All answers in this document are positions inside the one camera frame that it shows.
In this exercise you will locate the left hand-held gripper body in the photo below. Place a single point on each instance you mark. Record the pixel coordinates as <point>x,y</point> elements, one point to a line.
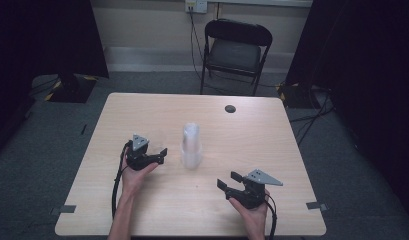
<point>138,158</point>

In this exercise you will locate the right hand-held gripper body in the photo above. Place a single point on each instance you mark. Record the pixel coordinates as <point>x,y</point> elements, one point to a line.
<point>253,195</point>

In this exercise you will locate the stack of clear plastic cups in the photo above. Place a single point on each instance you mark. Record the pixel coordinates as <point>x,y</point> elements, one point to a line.
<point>191,146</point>

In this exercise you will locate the person's right hand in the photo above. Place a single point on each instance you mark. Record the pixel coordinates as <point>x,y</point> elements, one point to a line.
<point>255,218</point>

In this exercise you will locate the person's left hand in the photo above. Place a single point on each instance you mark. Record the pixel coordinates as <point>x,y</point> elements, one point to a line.
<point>133,181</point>

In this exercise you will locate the grey tape piece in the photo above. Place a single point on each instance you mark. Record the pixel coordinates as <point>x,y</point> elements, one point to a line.
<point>67,209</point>
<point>315,205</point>

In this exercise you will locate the dark round table grommet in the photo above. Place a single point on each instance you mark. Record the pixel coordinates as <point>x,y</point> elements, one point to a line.
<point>230,109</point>

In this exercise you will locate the black stand base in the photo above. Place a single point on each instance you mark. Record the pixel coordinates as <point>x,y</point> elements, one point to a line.
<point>72,90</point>
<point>295,96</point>

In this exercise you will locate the black folding chair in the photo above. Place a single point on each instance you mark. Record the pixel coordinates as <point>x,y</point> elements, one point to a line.
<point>233,55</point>

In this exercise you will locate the dark curtain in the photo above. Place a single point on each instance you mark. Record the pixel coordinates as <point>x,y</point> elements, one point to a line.
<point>42,33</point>
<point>368,66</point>

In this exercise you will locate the white wall outlet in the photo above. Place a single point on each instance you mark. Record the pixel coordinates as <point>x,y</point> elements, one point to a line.
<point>196,6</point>

